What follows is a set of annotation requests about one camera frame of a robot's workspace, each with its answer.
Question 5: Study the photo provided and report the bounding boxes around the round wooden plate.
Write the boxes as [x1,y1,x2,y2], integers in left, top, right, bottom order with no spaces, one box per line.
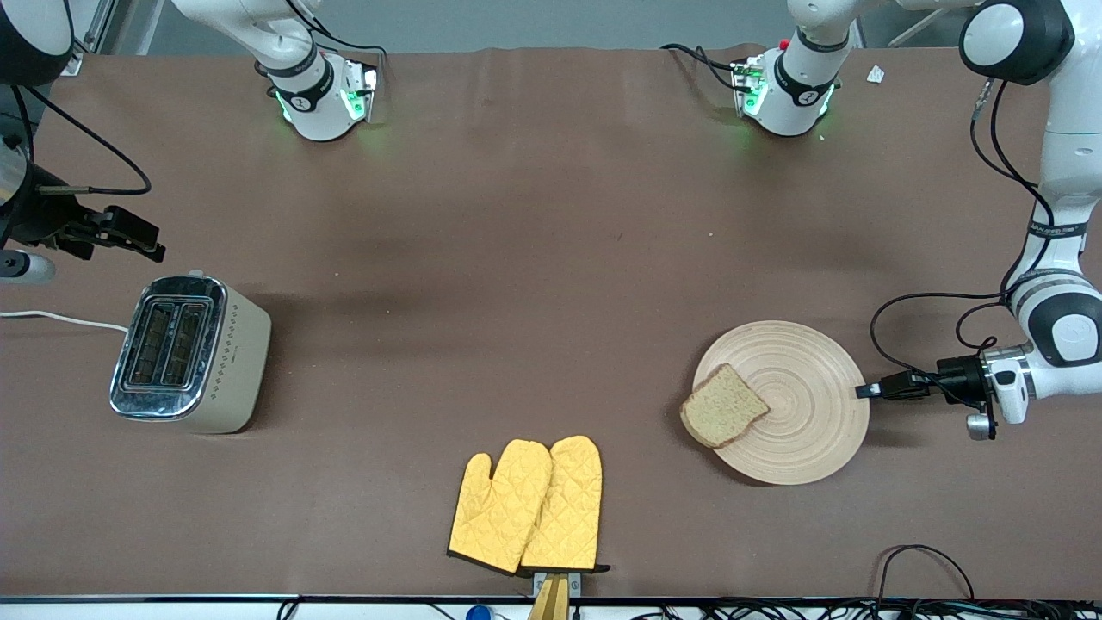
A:
[693,320,870,487]

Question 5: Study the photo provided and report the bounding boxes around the brown bread slice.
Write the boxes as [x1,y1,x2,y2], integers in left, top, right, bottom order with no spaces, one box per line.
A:
[679,363,771,450]

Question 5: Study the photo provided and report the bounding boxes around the beige chrome two-slot toaster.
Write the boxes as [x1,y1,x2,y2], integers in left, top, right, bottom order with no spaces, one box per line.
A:
[109,271,273,435]

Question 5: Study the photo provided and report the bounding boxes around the yellow quilted oven mitt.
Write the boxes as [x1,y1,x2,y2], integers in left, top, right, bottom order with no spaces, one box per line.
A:
[520,435,610,574]
[448,439,554,576]

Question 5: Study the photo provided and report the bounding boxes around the white metal bar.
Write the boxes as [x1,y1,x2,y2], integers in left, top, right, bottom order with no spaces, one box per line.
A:
[887,7,965,48]

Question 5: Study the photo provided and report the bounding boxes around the brown table cover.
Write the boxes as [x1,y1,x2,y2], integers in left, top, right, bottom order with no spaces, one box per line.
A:
[0,45,1102,600]

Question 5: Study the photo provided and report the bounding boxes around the wooden stick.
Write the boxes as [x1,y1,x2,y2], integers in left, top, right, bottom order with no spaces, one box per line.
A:
[527,575,571,620]

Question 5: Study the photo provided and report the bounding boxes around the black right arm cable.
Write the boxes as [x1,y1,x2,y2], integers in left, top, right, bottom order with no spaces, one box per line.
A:
[10,84,152,197]

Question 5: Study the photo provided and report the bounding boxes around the black looped cable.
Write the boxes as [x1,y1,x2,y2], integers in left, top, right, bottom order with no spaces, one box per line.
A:
[876,544,976,602]

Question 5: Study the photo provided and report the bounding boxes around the aluminium frame profile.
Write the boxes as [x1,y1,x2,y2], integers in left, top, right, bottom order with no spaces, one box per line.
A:
[65,0,117,77]

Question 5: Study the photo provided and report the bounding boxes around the black right base cable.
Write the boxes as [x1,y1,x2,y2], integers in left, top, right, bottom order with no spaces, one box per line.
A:
[284,0,388,61]

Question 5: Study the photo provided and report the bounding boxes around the black base cable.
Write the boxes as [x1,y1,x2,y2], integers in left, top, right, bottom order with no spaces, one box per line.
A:
[661,43,740,91]
[284,0,388,61]

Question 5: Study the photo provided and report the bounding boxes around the black left base cable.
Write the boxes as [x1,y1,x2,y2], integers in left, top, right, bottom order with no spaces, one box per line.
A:
[661,43,740,91]

